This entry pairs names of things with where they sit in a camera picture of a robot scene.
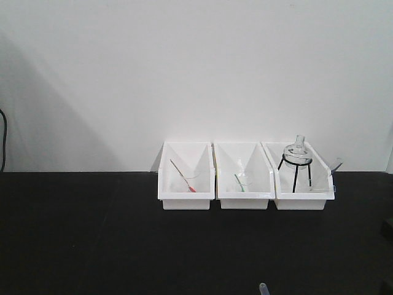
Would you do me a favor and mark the clear glass dish bin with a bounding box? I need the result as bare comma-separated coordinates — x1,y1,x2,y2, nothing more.
182,170,204,181
235,171,252,186

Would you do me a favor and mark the green-tipped glass rod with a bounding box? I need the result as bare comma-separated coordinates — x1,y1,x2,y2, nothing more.
234,174,245,192

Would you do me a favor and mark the white plastic bin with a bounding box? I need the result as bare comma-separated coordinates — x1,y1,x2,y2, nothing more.
213,142,275,210
158,141,216,210
261,142,335,210

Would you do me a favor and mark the clear glass dish middle bin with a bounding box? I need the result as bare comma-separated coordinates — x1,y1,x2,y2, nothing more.
235,171,252,186

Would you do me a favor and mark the black cable at wall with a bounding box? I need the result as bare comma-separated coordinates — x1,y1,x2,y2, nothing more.
0,108,9,173

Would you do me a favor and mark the white plastic bin middle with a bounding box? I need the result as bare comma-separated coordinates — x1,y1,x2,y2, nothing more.
213,142,275,210

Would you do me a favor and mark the clear plastic pipette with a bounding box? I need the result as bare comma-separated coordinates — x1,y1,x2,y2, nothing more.
259,283,270,295

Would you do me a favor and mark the clear round-bottom glass flask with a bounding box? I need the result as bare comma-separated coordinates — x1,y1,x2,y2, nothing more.
283,135,312,169

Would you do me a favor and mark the white plastic bin right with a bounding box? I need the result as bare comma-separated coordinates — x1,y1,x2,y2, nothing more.
261,142,335,210

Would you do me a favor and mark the white plastic bin left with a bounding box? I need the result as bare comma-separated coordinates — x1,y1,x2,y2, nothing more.
158,141,216,210

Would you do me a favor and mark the black wire tripod stand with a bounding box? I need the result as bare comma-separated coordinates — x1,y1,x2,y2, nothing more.
278,154,313,193

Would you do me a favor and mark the red-tipped glass rod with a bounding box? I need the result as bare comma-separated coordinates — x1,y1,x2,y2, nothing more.
169,159,197,193

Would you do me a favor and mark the clear glass dish left bin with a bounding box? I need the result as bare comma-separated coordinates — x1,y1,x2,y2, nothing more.
182,170,204,181

